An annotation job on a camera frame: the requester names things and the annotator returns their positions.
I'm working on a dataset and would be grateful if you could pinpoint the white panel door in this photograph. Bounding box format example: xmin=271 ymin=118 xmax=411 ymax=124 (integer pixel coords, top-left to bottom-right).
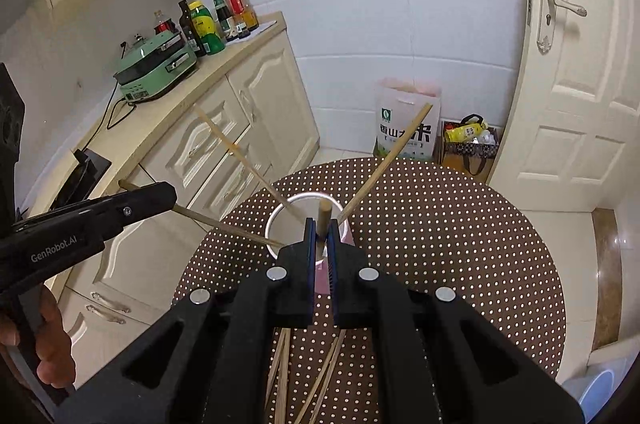
xmin=489 ymin=0 xmax=639 ymax=213

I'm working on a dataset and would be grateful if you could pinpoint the brown polka dot tablecloth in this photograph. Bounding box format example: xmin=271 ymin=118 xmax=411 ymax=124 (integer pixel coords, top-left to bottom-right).
xmin=171 ymin=155 xmax=568 ymax=424

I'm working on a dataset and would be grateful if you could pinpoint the dark soy sauce bottle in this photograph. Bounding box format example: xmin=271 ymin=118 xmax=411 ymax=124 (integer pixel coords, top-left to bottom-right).
xmin=213 ymin=0 xmax=238 ymax=43

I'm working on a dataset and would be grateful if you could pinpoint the orange red-label bottle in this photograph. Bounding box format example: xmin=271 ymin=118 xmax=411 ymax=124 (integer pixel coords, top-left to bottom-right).
xmin=228 ymin=0 xmax=259 ymax=32

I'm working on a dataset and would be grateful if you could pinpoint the left hand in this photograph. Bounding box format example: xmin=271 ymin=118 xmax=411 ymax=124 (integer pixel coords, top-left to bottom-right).
xmin=1 ymin=285 xmax=76 ymax=388

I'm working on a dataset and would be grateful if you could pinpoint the silver door handle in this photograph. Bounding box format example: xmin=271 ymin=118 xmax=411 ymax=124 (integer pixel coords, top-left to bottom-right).
xmin=536 ymin=0 xmax=588 ymax=54

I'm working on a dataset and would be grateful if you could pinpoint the green yellow-label bottle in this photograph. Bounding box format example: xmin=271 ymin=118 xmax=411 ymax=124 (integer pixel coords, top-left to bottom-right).
xmin=189 ymin=0 xmax=226 ymax=54

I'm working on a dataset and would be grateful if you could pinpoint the wooden chopstick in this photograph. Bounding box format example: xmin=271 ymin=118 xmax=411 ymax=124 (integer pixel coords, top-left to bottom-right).
xmin=337 ymin=103 xmax=433 ymax=225
xmin=192 ymin=104 xmax=306 ymax=224
xmin=265 ymin=329 xmax=292 ymax=424
xmin=294 ymin=330 xmax=346 ymax=424
xmin=316 ymin=198 xmax=333 ymax=262
xmin=172 ymin=204 xmax=285 ymax=248

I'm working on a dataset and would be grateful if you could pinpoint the white rice bag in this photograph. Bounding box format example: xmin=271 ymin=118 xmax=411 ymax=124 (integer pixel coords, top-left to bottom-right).
xmin=373 ymin=77 xmax=442 ymax=161

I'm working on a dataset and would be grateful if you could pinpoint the black power cable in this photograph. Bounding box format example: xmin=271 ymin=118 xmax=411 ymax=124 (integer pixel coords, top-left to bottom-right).
xmin=71 ymin=80 xmax=139 ymax=156

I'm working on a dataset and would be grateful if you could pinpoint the dark olive oil bottle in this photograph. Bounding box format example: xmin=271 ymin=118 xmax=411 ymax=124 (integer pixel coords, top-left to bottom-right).
xmin=178 ymin=0 xmax=207 ymax=58

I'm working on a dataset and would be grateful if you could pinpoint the black induction cooktop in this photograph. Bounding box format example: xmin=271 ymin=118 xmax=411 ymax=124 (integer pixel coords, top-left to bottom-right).
xmin=50 ymin=149 xmax=112 ymax=210

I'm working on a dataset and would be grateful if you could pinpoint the cream lower kitchen cabinet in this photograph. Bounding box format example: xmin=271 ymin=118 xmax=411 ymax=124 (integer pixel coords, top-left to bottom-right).
xmin=48 ymin=12 xmax=319 ymax=383

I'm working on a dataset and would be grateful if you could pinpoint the white blue trash bin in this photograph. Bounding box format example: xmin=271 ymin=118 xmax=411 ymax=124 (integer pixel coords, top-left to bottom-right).
xmin=562 ymin=369 xmax=615 ymax=423

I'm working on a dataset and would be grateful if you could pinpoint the pink paper cup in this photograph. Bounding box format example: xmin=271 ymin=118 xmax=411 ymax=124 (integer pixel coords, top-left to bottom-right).
xmin=264 ymin=191 xmax=357 ymax=300

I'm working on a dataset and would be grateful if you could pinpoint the green electric cooker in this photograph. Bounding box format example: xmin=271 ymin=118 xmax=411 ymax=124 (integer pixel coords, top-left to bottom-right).
xmin=114 ymin=31 xmax=198 ymax=104

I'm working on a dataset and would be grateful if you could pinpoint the cola bottle red label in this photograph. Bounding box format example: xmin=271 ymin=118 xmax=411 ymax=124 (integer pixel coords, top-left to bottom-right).
xmin=154 ymin=10 xmax=177 ymax=35

